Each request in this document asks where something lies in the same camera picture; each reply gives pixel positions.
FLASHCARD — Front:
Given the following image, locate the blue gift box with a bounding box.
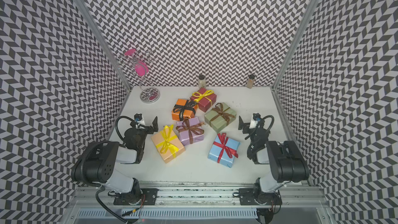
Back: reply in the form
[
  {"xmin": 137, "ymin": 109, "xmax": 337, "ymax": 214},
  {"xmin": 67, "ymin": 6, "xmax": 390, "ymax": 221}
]
[{"xmin": 207, "ymin": 133, "xmax": 240, "ymax": 168}]

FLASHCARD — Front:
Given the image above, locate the brown ribbon of purple box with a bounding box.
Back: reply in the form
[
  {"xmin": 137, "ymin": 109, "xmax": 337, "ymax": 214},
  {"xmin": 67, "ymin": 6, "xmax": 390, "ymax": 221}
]
[{"xmin": 176, "ymin": 119, "xmax": 205, "ymax": 144}]

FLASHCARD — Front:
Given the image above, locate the purple gift box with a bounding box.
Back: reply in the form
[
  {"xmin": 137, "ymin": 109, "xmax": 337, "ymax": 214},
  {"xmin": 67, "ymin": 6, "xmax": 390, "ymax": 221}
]
[{"xmin": 176, "ymin": 116, "xmax": 205, "ymax": 146}]

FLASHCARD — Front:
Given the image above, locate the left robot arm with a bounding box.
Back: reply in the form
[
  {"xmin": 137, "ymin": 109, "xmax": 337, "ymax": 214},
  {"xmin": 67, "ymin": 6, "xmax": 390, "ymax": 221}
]
[{"xmin": 71, "ymin": 114, "xmax": 159, "ymax": 206}]

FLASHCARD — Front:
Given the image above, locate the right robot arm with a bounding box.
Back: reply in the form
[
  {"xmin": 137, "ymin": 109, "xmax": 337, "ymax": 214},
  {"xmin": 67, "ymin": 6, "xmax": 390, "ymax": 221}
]
[{"xmin": 238, "ymin": 113, "xmax": 309, "ymax": 207}]

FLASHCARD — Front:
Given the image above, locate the yellow ribbon on peach box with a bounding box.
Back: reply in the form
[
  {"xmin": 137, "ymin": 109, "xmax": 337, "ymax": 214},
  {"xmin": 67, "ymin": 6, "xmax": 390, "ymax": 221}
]
[{"xmin": 156, "ymin": 124, "xmax": 179, "ymax": 158}]

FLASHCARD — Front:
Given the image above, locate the peach gift box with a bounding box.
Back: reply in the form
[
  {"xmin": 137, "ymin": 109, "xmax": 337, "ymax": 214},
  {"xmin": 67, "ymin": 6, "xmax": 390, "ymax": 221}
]
[{"xmin": 151, "ymin": 124, "xmax": 186, "ymax": 163}]

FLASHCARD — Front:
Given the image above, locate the green gift box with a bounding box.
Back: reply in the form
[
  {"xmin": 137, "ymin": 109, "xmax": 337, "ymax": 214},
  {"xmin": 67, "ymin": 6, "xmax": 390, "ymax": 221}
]
[{"xmin": 205, "ymin": 102, "xmax": 237, "ymax": 133}]

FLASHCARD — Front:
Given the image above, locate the brown ribbon on green box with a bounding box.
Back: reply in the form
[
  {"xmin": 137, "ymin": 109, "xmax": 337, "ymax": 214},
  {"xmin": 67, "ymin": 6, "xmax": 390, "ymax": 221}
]
[{"xmin": 209, "ymin": 103, "xmax": 236, "ymax": 127}]

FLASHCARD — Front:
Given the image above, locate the orange gift box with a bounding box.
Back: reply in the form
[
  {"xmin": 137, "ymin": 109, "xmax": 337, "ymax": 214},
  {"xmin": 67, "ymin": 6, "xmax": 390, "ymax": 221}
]
[{"xmin": 171, "ymin": 99, "xmax": 199, "ymax": 122}]

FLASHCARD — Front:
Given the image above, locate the black printed ribbon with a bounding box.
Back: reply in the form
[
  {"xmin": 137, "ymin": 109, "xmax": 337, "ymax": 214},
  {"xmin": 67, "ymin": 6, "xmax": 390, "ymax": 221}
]
[{"xmin": 172, "ymin": 100, "xmax": 197, "ymax": 121}]

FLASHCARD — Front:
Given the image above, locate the maroon gift box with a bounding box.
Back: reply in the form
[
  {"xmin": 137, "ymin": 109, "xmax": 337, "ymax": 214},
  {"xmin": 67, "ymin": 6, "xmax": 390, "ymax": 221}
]
[{"xmin": 190, "ymin": 88, "xmax": 217, "ymax": 113}]

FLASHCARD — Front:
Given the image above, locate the yellow ribbon on maroon box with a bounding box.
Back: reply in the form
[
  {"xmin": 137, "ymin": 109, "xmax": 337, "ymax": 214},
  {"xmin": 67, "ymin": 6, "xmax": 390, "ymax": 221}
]
[{"xmin": 192, "ymin": 89, "xmax": 216, "ymax": 108}]

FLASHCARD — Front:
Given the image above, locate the brown spice shaker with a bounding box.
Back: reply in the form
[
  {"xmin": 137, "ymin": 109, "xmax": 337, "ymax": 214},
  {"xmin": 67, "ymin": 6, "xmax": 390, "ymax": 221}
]
[{"xmin": 246, "ymin": 74, "xmax": 255, "ymax": 89}]

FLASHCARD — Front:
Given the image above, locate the white spice shaker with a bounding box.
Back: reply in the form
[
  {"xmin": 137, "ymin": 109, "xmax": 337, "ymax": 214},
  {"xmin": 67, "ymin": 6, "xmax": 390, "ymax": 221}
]
[{"xmin": 198, "ymin": 74, "xmax": 206, "ymax": 88}]

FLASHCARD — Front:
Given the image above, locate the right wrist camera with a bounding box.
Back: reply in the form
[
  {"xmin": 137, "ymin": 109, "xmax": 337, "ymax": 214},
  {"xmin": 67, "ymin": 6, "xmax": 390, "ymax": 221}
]
[{"xmin": 249, "ymin": 113, "xmax": 261, "ymax": 129}]

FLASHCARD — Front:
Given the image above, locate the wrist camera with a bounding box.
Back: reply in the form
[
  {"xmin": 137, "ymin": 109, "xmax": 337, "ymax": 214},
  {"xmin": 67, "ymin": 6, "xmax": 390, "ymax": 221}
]
[
  {"xmin": 249, "ymin": 113, "xmax": 261, "ymax": 129},
  {"xmin": 134, "ymin": 114, "xmax": 145, "ymax": 129}
]

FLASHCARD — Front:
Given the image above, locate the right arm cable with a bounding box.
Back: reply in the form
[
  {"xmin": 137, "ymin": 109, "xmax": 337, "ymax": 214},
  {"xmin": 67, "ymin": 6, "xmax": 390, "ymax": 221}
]
[{"xmin": 244, "ymin": 114, "xmax": 275, "ymax": 141}]

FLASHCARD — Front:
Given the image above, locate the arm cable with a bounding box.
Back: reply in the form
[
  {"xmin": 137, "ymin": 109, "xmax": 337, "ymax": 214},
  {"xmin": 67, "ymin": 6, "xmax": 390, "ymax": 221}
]
[
  {"xmin": 244, "ymin": 114, "xmax": 275, "ymax": 141},
  {"xmin": 114, "ymin": 116, "xmax": 137, "ymax": 142}
]

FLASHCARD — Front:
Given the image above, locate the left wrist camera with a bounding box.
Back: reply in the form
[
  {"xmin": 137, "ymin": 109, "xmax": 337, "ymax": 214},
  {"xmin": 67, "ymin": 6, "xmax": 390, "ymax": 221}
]
[{"xmin": 134, "ymin": 114, "xmax": 145, "ymax": 129}]

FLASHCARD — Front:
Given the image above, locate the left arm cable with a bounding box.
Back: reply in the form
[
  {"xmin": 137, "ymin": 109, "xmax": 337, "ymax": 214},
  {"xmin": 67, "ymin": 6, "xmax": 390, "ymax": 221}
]
[{"xmin": 114, "ymin": 116, "xmax": 137, "ymax": 142}]

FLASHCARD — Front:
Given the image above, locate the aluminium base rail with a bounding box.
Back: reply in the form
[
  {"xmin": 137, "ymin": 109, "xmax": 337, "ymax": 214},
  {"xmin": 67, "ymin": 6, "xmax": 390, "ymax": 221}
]
[{"xmin": 69, "ymin": 181, "xmax": 330, "ymax": 209}]

